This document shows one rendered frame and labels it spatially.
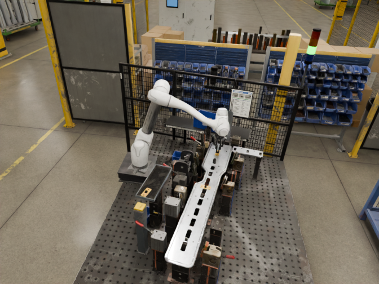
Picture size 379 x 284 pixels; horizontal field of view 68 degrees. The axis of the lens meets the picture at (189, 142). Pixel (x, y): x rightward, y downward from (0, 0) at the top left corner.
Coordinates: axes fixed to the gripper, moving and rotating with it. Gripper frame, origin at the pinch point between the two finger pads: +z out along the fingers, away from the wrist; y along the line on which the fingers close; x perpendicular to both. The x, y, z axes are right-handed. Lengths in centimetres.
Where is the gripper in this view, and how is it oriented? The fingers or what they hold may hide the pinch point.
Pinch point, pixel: (217, 149)
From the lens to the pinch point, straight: 261.2
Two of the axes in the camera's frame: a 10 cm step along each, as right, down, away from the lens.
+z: -0.4, 8.3, 5.5
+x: 2.8, -5.2, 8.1
